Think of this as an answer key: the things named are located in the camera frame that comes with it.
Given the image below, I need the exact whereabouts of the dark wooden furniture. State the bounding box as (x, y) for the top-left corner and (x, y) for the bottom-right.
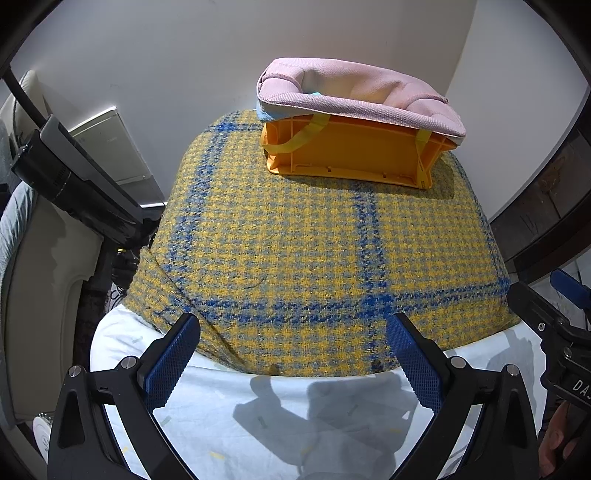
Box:
(489, 124), (591, 283)

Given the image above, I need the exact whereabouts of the yellow blue plaid blanket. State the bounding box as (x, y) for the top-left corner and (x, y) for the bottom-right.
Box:
(121, 110), (532, 378)

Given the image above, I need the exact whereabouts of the black cordless vacuum cleaner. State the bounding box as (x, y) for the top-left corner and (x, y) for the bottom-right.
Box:
(0, 69), (155, 252)

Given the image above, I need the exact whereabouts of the pink fabric bag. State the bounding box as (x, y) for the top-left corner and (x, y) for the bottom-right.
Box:
(255, 56), (466, 147)

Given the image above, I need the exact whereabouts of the orange plastic basket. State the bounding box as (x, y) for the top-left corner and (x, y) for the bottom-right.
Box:
(260, 113), (455, 191)

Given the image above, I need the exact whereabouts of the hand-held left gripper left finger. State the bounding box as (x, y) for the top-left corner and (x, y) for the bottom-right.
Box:
(47, 313), (201, 480)

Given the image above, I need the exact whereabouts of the white bed sheet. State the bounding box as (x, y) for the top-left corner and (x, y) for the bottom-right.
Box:
(90, 307), (548, 480)

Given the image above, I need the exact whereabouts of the grey blue cloth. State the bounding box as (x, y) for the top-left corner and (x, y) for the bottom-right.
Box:
(0, 182), (40, 301)

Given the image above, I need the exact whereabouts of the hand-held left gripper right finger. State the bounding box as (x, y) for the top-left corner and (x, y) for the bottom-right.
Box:
(385, 313), (541, 480)

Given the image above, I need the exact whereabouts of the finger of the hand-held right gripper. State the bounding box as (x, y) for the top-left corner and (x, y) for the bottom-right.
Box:
(507, 281), (579, 345)
(549, 269), (588, 307)

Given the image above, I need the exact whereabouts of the beige armchair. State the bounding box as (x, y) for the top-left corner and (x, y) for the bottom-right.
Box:
(0, 69), (109, 421)

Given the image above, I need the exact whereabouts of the person's right hand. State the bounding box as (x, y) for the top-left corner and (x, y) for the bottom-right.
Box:
(539, 401), (583, 480)

